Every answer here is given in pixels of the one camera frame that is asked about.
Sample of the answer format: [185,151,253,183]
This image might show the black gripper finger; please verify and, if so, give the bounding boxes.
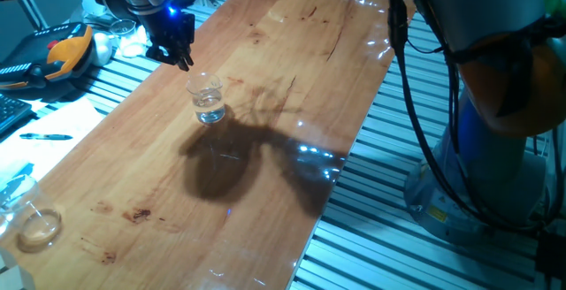
[176,41,196,73]
[145,43,181,67]

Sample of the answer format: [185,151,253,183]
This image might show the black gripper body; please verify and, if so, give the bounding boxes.
[140,5,196,56]

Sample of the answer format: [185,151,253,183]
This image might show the glass beaker with water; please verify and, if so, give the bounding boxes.
[185,72,226,126]

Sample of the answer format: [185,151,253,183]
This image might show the large empty glass beaker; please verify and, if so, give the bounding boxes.
[0,173,63,255]

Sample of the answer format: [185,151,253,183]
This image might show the small glass cup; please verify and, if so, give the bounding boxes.
[109,19,148,58]

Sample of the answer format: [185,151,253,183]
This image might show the white egg-shaped object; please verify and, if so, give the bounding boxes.
[91,32,114,67]

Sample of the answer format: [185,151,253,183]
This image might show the glossy wooden board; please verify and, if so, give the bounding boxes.
[0,0,417,290]

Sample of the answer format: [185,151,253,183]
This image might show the orange and black teach pendant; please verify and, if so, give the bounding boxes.
[0,21,96,91]

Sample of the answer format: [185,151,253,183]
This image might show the white paper sheet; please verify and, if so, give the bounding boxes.
[0,97,106,185]

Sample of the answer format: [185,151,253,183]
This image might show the black pen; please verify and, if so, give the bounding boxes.
[19,133,74,141]

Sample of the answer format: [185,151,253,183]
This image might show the slanted metal stand leg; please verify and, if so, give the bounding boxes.
[4,0,49,31]

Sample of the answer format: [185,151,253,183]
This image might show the black keyboard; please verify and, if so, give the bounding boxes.
[0,93,33,136]

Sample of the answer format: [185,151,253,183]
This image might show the pale wooden block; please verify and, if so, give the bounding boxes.
[0,263,36,290]

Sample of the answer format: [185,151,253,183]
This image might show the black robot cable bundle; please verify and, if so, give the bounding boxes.
[387,0,566,236]

